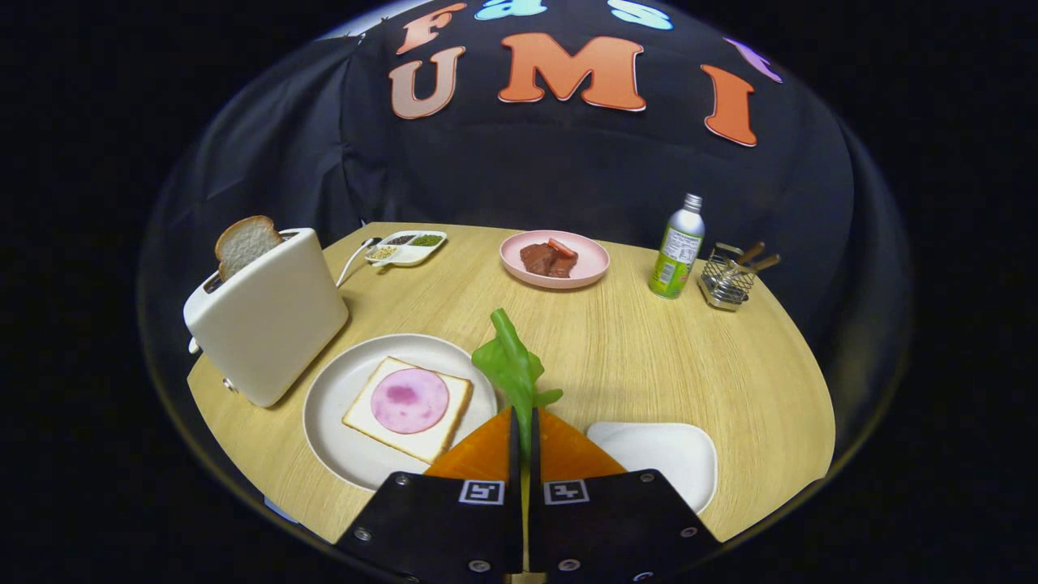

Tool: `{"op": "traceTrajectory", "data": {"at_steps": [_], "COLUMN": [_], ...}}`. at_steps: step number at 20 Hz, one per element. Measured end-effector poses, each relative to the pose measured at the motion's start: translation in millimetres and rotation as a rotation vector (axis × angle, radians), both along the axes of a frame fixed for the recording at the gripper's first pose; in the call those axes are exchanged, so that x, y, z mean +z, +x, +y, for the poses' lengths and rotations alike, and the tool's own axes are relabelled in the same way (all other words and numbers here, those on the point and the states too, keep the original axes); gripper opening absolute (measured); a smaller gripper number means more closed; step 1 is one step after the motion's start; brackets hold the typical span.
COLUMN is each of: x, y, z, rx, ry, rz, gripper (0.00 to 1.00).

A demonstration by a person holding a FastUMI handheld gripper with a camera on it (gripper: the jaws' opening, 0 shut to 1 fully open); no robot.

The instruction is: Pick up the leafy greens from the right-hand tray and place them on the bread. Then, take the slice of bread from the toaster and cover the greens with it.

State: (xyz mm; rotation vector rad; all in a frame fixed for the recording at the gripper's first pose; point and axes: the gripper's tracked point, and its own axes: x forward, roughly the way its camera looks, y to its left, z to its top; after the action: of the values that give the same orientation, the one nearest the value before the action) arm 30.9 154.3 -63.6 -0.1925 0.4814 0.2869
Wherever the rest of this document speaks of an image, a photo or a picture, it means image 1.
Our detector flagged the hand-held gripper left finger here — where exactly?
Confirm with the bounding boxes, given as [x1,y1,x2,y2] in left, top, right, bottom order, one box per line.
[337,407,524,581]

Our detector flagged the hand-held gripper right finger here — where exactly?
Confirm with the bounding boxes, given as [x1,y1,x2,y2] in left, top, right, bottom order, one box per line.
[529,408,723,581]

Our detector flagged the green lettuce leaf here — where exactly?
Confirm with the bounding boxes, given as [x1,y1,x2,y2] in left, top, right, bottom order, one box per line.
[471,308,564,455]

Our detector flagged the toasted bread slice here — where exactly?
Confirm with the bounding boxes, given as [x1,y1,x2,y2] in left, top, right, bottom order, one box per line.
[215,216,284,281]

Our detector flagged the small white rectangular plate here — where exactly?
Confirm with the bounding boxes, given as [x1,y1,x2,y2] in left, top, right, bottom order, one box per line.
[585,422,718,514]

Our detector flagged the pink ham slice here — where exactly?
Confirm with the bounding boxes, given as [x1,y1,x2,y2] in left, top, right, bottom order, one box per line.
[371,368,450,435]

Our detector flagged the white sandwich bread slice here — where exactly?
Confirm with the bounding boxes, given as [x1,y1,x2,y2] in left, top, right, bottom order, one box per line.
[342,356,473,465]

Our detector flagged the round white plate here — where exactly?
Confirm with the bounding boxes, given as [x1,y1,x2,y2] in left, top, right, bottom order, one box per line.
[303,333,499,492]

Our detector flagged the white toaster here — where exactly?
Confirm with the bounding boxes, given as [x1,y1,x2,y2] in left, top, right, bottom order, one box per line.
[183,228,350,408]

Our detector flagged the pink plate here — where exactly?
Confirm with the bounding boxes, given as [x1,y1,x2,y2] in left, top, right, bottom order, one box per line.
[500,230,611,290]

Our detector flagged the white divided condiment dish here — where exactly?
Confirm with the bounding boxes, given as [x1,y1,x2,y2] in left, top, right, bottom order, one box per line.
[364,230,448,268]

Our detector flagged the dark red meat chunk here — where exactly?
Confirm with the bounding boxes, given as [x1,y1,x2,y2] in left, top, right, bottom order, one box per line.
[521,242,573,279]

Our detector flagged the green label drink bottle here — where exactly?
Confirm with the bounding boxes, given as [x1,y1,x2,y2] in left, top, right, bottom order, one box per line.
[649,193,706,300]

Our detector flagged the black backdrop cloth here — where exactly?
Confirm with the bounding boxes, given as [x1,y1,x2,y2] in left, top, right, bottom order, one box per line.
[138,0,909,390]

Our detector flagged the metal wire utensil holder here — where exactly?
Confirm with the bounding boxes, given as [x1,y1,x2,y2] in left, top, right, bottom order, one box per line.
[697,242,759,312]

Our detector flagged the white toaster cable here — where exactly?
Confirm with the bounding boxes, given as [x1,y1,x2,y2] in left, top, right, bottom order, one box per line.
[336,237,380,287]

